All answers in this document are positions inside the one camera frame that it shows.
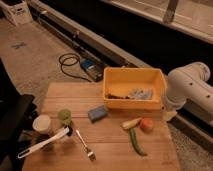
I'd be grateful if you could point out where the metal fork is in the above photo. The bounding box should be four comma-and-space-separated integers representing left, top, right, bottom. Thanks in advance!
75, 130, 96, 162

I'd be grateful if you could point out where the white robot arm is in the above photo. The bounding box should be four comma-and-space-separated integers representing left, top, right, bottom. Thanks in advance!
162, 62, 213, 121

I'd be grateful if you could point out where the dark item in bin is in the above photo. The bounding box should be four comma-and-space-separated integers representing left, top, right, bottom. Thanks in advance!
106, 94, 129, 99

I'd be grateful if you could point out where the yellow plastic bin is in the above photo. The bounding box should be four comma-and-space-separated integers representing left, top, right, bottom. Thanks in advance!
103, 67, 167, 110

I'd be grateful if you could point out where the blue black device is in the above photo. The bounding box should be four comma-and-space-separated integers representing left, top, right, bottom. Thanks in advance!
80, 59, 102, 82

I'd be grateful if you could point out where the blue sponge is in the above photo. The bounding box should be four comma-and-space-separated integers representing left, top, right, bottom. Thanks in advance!
88, 106, 107, 122

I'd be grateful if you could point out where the grey cloth in bin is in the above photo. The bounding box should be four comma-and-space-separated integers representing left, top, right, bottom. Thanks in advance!
128, 89, 153, 100

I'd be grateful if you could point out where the yellow-green toy vegetable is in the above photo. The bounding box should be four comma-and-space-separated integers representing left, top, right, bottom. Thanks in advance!
121, 118, 141, 130

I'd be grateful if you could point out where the green chili pepper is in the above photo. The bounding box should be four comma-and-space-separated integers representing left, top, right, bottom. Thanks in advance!
129, 128, 147, 156

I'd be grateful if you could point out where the orange toy fruit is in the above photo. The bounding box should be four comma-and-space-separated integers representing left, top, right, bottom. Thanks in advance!
140, 118, 154, 132

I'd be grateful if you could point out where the white plastic spatula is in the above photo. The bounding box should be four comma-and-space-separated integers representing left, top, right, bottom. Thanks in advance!
17, 127, 69, 159

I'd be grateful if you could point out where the black chair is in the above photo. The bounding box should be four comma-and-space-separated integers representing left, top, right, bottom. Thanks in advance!
0, 58, 36, 171

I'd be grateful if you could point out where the white cardboard box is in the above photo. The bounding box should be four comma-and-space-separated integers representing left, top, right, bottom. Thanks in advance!
0, 0, 33, 27

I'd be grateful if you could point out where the black cable coil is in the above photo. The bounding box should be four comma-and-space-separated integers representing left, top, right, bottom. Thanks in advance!
58, 52, 93, 83

